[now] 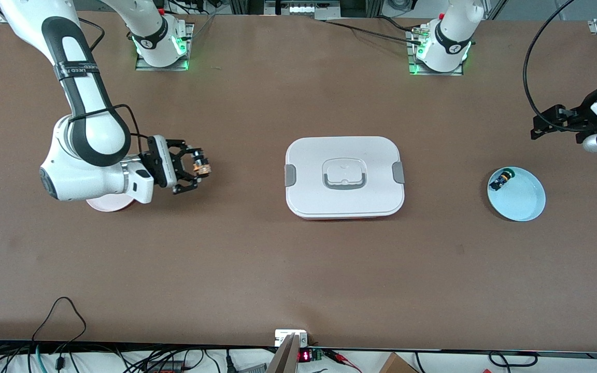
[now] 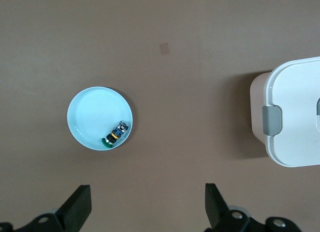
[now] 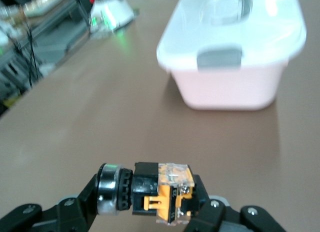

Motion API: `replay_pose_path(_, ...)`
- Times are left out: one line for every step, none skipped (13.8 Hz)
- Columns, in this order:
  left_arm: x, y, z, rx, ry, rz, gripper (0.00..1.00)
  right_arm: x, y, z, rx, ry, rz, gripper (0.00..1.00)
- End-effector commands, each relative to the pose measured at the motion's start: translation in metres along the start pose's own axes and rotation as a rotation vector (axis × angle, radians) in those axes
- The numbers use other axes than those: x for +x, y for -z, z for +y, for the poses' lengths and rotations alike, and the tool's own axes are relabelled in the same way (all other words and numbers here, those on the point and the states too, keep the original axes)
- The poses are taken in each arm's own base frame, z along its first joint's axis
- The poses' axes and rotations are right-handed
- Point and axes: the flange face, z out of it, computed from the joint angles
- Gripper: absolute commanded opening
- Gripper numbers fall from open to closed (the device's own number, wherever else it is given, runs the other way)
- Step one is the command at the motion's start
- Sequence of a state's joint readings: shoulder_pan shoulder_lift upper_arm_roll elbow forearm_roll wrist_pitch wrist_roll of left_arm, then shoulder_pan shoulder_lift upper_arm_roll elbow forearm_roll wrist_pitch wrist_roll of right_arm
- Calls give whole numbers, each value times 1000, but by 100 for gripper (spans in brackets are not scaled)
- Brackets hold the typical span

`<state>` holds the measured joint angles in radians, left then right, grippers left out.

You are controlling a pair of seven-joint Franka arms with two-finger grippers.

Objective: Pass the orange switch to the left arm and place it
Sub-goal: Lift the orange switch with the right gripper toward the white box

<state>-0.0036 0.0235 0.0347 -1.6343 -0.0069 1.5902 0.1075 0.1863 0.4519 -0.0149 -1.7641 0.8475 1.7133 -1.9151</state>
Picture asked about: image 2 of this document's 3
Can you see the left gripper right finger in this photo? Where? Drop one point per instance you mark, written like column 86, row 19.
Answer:
column 216, row 207

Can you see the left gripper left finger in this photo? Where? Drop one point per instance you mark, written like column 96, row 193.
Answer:
column 80, row 207

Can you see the white lidded storage box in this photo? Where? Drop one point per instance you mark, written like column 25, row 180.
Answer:
column 295, row 132

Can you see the light blue round plate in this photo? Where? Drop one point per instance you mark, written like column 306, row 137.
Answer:
column 95, row 112

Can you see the brown tape patch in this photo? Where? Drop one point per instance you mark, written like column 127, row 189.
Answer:
column 164, row 48

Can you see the green-capped black switch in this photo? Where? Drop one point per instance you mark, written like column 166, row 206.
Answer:
column 116, row 134

